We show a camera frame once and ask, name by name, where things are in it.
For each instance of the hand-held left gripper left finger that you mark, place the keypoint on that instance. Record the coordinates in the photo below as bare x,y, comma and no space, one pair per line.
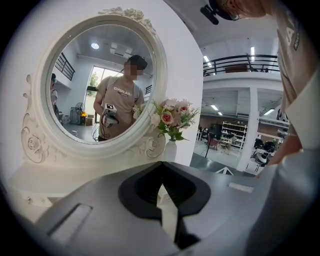
112,225

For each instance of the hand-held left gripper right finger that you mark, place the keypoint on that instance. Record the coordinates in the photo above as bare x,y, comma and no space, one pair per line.
220,205

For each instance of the white drawer with knob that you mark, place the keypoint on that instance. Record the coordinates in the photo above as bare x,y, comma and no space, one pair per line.
28,199

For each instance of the person's right forearm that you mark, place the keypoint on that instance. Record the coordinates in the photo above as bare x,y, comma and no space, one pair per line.
287,150

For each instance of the dark red chair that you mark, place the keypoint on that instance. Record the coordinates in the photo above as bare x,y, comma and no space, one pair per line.
215,143

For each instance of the white vase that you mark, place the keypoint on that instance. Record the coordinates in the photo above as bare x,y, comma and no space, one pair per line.
170,151

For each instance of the white storage shelf unit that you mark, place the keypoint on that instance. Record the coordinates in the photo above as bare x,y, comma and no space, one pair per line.
233,130

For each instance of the group of black devices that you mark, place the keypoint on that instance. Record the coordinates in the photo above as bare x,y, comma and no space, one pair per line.
268,146

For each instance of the ceiling strip light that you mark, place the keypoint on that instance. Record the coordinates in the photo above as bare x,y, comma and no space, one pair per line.
214,107
252,53
207,60
269,111

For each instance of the pink flower bouquet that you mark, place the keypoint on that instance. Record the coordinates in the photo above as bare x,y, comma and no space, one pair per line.
172,115

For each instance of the black balcony railing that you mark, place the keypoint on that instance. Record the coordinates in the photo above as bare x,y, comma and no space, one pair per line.
248,62

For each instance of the oval white framed mirror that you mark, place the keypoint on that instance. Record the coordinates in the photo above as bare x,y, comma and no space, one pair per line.
87,75

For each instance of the person's beige printed shirt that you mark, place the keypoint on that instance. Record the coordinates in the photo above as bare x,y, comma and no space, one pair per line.
287,50

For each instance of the person's head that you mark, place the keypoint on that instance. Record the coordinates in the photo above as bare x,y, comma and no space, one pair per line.
250,7

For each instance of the black head-worn camera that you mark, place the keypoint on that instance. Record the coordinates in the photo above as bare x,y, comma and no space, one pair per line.
210,13

